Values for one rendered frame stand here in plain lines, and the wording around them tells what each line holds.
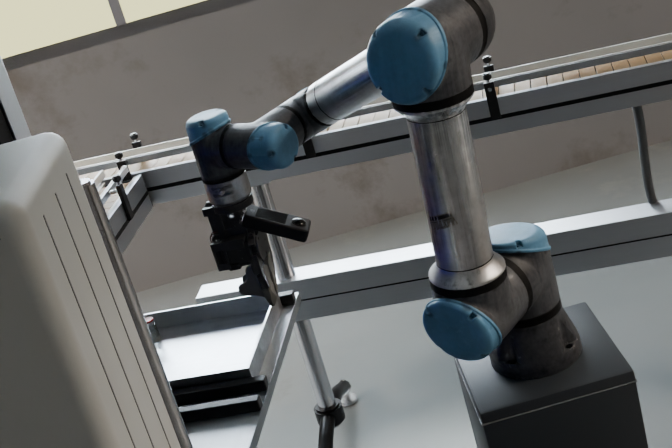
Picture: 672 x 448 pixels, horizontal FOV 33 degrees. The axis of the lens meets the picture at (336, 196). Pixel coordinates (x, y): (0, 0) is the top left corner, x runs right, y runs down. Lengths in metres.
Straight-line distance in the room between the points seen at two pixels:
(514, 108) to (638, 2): 1.89
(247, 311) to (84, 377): 1.22
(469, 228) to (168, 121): 2.83
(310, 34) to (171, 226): 0.94
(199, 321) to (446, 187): 0.70
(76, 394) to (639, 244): 2.14
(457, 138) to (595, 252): 1.35
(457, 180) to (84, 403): 0.83
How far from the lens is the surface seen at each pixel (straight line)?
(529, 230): 1.79
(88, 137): 4.39
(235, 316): 2.09
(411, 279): 2.90
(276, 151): 1.77
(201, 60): 4.29
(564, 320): 1.86
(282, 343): 1.95
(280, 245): 2.93
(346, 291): 2.94
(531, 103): 2.69
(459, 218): 1.61
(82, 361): 0.88
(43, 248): 0.85
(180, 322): 2.13
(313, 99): 1.84
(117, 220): 2.67
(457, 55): 1.52
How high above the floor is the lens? 1.78
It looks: 21 degrees down
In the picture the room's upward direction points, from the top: 16 degrees counter-clockwise
